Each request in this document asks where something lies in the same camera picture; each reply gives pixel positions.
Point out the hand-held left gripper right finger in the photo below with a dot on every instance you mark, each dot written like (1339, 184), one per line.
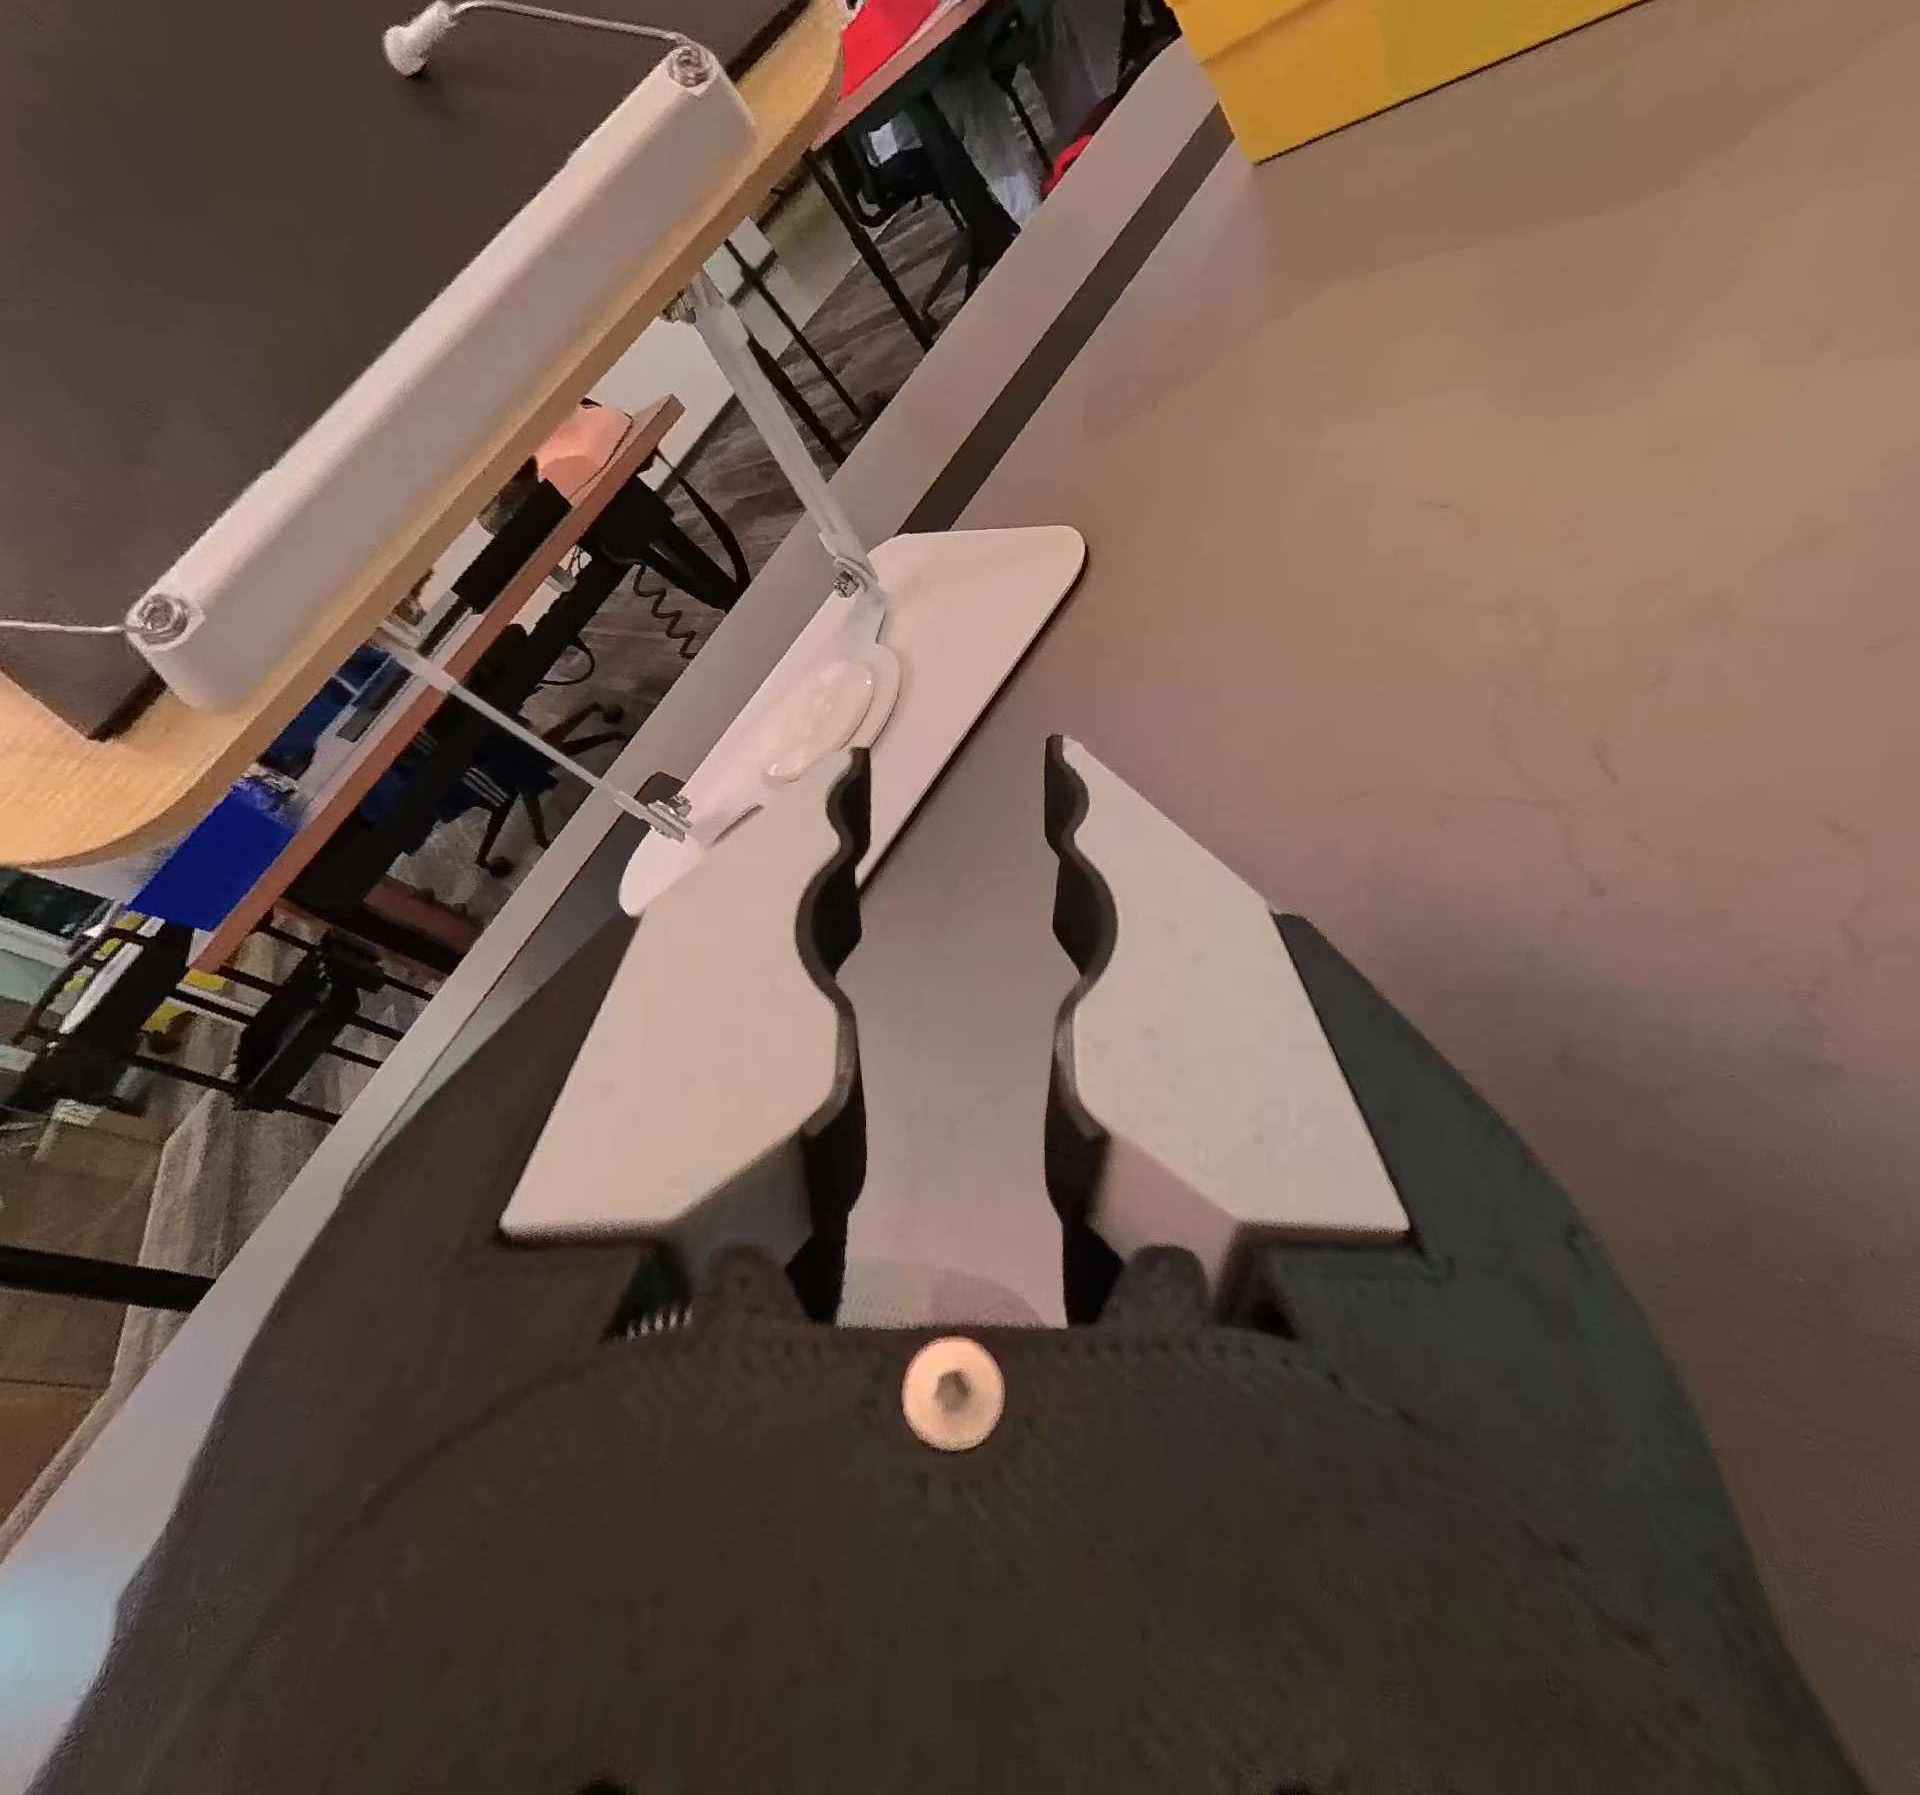
(1231, 1075)

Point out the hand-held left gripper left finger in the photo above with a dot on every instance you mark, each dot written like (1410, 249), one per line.
(676, 1075)

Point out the person's left hand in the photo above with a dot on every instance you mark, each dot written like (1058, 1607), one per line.
(944, 1296)

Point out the blue storage box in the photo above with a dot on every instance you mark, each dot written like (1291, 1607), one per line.
(209, 849)

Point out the red plastic bin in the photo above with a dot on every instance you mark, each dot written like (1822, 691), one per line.
(886, 9)

